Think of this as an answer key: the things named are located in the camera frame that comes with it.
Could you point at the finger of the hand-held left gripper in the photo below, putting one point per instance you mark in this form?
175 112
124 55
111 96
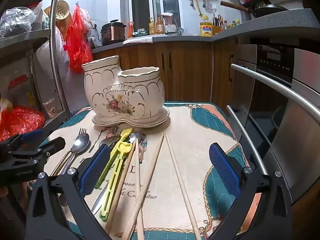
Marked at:
32 135
55 143

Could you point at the small shiny steel spoon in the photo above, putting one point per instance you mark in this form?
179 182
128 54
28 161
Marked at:
136 135

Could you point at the green soap tray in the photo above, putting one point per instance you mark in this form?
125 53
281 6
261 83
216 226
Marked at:
138 33

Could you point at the white dish cloth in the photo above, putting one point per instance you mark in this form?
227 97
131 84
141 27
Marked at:
137 40

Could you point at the knife block with scissors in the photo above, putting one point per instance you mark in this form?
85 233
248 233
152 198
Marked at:
217 26

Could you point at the clear plastic cup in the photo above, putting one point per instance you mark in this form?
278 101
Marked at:
49 108

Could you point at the row of condiment bottles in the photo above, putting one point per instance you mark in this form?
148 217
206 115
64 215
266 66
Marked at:
231 24

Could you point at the chrome metal shelf rack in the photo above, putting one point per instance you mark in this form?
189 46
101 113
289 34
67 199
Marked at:
55 55

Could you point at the built-in steel oven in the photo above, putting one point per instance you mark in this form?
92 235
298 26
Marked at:
305 117

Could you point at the clear bag of dark goods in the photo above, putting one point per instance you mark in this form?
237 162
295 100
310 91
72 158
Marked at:
16 21

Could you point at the white plastic bag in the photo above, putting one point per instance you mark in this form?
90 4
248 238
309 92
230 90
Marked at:
43 60

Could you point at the floral ceramic cutlery holder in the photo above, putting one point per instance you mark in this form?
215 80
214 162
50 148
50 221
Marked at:
125 92

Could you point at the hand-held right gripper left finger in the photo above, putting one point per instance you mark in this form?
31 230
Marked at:
95 170

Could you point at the steel table knife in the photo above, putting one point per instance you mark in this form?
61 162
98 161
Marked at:
98 203

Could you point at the crumpled red plastic bag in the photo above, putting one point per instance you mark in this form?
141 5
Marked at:
22 122

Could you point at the printed teal beige table mat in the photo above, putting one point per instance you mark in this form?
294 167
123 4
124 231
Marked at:
180 130

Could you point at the hanging red plastic bag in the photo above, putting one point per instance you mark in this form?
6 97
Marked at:
78 45

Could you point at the orange liquid bottle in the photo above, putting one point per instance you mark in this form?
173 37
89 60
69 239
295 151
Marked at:
152 27
160 27

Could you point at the yellow cooking oil bottle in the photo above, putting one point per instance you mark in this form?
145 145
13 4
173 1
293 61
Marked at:
206 29

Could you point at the yellow green plastic stick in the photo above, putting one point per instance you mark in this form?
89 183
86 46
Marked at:
103 215
126 133

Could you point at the copper black rice cooker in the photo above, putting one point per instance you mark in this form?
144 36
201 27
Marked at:
113 32

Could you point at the wooden kitchen cabinet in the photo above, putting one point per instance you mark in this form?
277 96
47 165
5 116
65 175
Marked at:
187 70

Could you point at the gold metal strainer ladle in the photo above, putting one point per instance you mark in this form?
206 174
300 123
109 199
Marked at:
61 8

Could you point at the dark steel fork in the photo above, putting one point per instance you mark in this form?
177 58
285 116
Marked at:
110 141

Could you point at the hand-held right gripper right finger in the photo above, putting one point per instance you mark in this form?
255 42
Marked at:
225 170

